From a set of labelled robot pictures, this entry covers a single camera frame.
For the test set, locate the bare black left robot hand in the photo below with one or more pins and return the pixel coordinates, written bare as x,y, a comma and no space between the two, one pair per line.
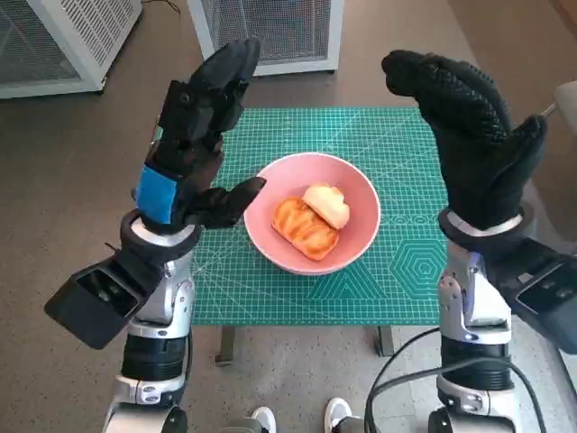
194,135

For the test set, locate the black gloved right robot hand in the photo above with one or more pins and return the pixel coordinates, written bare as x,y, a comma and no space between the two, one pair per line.
478,149

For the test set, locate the pink bowl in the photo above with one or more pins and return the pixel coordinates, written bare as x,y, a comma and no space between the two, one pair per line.
270,189

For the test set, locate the oblong braided toy bread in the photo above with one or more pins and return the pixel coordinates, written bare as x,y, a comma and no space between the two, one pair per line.
302,230

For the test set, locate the round toy bread bun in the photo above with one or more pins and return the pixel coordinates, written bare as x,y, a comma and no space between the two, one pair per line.
329,205

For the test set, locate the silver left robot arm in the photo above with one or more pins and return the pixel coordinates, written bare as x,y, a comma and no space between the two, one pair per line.
158,343

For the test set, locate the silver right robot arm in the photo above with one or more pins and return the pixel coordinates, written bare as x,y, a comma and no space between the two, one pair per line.
478,343

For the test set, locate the green cutting mat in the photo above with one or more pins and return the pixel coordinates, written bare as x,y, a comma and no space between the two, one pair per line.
315,131

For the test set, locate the white mesh cage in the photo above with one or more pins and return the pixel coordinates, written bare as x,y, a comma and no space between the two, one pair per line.
54,40
270,31

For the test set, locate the black table leg foot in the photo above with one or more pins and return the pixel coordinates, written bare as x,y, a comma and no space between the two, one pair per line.
384,340
225,347

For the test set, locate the white furniture panel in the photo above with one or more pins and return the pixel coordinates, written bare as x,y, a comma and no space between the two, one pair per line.
569,370

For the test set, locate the grey robot waist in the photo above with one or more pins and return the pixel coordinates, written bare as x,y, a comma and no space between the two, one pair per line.
243,426

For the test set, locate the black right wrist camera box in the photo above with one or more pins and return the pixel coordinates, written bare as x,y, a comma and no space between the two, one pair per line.
541,293

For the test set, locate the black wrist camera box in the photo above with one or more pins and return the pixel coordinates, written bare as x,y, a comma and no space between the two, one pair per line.
99,302
541,293

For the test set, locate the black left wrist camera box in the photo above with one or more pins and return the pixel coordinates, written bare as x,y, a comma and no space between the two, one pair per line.
99,302

